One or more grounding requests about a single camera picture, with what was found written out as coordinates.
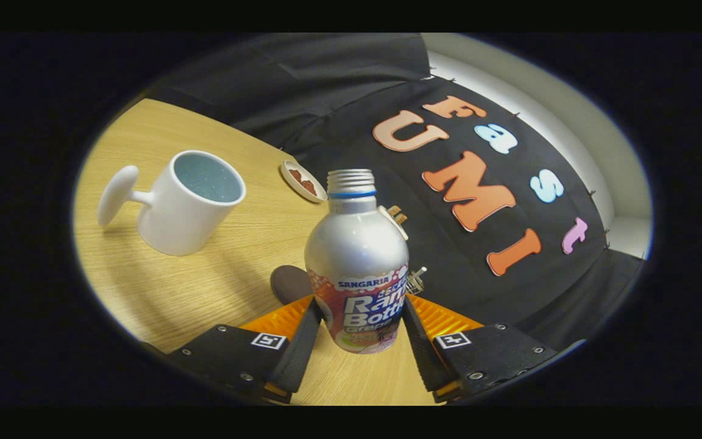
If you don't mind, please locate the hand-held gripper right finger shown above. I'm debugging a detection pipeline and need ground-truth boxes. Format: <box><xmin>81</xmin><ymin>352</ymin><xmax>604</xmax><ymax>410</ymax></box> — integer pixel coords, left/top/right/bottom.
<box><xmin>401</xmin><ymin>294</ymin><xmax>559</xmax><ymax>403</ymax></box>

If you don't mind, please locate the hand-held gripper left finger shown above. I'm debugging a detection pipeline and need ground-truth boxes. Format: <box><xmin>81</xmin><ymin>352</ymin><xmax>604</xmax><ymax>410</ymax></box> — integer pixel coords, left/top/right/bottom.
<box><xmin>165</xmin><ymin>294</ymin><xmax>322</xmax><ymax>404</ymax></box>

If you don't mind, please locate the dark round coaster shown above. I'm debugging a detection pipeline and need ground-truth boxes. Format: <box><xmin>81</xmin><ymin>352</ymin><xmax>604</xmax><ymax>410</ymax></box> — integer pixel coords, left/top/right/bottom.
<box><xmin>270</xmin><ymin>265</ymin><xmax>314</xmax><ymax>305</ymax></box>

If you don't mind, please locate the silver juice bottle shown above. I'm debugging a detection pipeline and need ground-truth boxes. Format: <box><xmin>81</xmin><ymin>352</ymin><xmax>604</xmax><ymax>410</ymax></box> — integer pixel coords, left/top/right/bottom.
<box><xmin>304</xmin><ymin>169</ymin><xmax>411</xmax><ymax>355</ymax></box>

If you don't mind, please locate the white cup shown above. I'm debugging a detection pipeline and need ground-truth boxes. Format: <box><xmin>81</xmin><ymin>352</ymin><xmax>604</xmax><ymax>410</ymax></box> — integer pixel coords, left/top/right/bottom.
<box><xmin>97</xmin><ymin>150</ymin><xmax>247</xmax><ymax>257</ymax></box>

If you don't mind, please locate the wooden table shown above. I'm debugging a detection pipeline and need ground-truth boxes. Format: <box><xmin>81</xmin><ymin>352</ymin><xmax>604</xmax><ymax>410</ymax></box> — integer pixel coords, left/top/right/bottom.
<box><xmin>74</xmin><ymin>99</ymin><xmax>437</xmax><ymax>406</ymax></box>

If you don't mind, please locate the white toaster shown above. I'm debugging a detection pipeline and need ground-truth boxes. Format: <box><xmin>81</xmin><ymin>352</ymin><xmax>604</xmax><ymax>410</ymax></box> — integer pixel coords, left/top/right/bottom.
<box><xmin>378</xmin><ymin>205</ymin><xmax>410</xmax><ymax>240</ymax></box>

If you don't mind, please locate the white plate with food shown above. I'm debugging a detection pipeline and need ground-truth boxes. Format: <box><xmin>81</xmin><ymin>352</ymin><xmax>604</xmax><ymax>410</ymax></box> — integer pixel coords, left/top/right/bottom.
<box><xmin>280</xmin><ymin>159</ymin><xmax>328</xmax><ymax>204</ymax></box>

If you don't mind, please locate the wire utensil holder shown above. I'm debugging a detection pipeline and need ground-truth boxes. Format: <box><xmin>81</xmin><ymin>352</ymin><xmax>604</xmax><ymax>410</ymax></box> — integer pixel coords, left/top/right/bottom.
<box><xmin>406</xmin><ymin>266</ymin><xmax>428</xmax><ymax>295</ymax></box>

